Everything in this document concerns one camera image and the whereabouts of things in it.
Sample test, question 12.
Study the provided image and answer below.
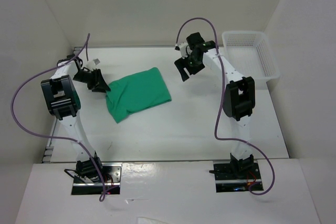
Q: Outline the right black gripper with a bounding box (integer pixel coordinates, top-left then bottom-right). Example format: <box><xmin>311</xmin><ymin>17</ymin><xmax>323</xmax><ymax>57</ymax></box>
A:
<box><xmin>174</xmin><ymin>52</ymin><xmax>205</xmax><ymax>82</ymax></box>

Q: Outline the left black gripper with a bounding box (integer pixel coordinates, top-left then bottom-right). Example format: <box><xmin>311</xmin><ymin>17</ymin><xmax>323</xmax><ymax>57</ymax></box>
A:
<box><xmin>72</xmin><ymin>68</ymin><xmax>110</xmax><ymax>93</ymax></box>

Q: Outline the white plastic mesh basket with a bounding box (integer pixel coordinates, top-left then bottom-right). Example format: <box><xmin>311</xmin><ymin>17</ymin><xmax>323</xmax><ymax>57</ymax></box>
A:
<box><xmin>222</xmin><ymin>31</ymin><xmax>280</xmax><ymax>82</ymax></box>

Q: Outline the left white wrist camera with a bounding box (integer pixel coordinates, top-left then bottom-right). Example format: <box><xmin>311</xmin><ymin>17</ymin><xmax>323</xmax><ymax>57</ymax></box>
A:
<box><xmin>85</xmin><ymin>58</ymin><xmax>100</xmax><ymax>71</ymax></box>

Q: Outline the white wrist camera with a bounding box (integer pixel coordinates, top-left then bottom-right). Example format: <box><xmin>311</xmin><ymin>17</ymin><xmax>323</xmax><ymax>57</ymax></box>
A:
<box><xmin>175</xmin><ymin>42</ymin><xmax>190</xmax><ymax>59</ymax></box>
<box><xmin>85</xmin><ymin>58</ymin><xmax>100</xmax><ymax>71</ymax></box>

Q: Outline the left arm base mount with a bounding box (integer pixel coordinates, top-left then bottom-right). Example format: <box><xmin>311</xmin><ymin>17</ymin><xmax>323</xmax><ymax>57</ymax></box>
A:
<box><xmin>64</xmin><ymin>163</ymin><xmax>122</xmax><ymax>196</ymax></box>

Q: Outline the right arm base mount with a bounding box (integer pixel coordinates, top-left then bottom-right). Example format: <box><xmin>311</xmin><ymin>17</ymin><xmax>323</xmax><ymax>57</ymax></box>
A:
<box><xmin>209</xmin><ymin>163</ymin><xmax>264</xmax><ymax>193</ymax></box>

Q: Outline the aluminium table edge rail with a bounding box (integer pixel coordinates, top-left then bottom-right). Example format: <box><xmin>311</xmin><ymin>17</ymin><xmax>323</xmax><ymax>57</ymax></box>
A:
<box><xmin>40</xmin><ymin>54</ymin><xmax>87</xmax><ymax>162</ymax></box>

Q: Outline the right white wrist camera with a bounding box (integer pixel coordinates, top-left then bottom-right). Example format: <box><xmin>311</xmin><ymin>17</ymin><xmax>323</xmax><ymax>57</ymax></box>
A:
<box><xmin>175</xmin><ymin>42</ymin><xmax>190</xmax><ymax>59</ymax></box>

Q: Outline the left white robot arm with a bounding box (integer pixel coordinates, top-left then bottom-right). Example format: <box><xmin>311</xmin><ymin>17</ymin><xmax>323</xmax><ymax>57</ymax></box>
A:
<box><xmin>41</xmin><ymin>54</ymin><xmax>110</xmax><ymax>182</ymax></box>

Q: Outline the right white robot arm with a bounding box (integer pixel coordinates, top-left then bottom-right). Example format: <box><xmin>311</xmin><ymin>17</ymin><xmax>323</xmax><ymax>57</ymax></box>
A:
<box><xmin>174</xmin><ymin>33</ymin><xmax>255</xmax><ymax>178</ymax></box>

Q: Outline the green tank top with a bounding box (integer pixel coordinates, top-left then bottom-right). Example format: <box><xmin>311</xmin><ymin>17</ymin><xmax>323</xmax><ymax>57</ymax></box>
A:
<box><xmin>106</xmin><ymin>67</ymin><xmax>172</xmax><ymax>123</ymax></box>

